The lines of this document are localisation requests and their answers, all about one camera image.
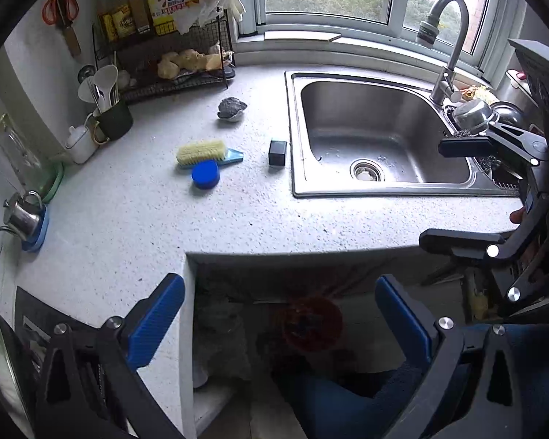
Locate oil bottles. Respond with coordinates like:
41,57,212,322
95,0,152,45

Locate chrome faucet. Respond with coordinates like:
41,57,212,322
415,0,471,106

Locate white small lidded pot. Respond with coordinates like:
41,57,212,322
64,125,98,165

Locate orange handled scissors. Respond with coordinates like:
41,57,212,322
41,0,82,59

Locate grey crumpled plastic bag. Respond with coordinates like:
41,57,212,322
217,97,248,122

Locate dark round lid under rack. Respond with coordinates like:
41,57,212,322
223,67,236,79

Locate black and green charger plug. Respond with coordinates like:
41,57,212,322
269,140,287,166

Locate blue coaster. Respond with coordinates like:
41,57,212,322
21,205,50,253

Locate dark green utensil cup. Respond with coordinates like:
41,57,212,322
91,100,134,146

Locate small steel teapot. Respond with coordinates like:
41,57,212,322
0,190,44,242

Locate black wire rack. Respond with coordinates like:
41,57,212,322
92,11,236,104

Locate steel scouring pad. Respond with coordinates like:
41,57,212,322
476,155,522,185

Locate glass carafe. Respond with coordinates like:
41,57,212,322
0,113,53,198

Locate white ladle spoons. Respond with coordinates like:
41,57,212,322
77,64,119,113

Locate red trash bin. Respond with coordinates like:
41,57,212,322
273,296,344,364

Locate yellow bristle blue scrub brush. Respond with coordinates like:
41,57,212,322
176,140,244,168

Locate yellow sponge pieces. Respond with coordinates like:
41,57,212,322
157,44,234,80

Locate stainless steel sink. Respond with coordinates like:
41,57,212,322
285,70,518,197

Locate blue round lid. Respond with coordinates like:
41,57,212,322
191,160,220,190

